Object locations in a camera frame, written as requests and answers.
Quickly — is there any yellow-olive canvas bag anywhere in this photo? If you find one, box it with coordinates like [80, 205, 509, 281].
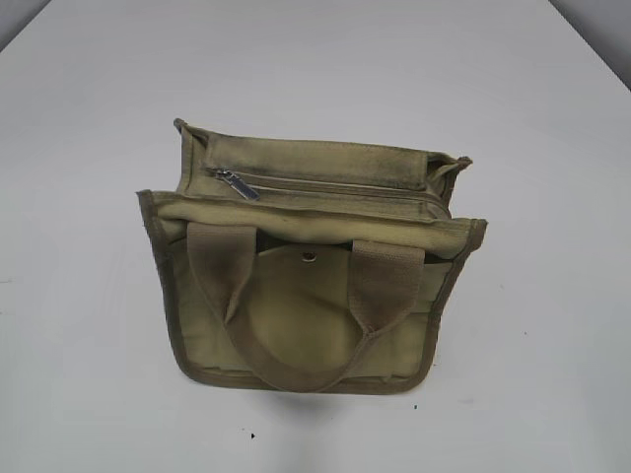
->
[138, 120, 487, 395]

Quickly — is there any metal zipper pull tab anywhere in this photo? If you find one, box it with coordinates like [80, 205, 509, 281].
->
[207, 168, 260, 201]

